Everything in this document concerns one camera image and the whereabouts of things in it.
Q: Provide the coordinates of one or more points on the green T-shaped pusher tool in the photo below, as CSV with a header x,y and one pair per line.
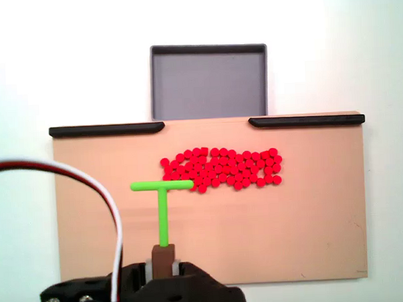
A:
x,y
163,219

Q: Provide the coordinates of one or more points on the red granule pile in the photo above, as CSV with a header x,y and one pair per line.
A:
x,y
222,170

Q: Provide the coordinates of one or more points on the beige flat board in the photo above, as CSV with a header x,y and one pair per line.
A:
x,y
225,240

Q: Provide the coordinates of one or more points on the grey plastic tray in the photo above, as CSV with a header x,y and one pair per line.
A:
x,y
208,87

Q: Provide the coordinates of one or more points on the black edge rail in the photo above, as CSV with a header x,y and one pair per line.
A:
x,y
307,121
103,130

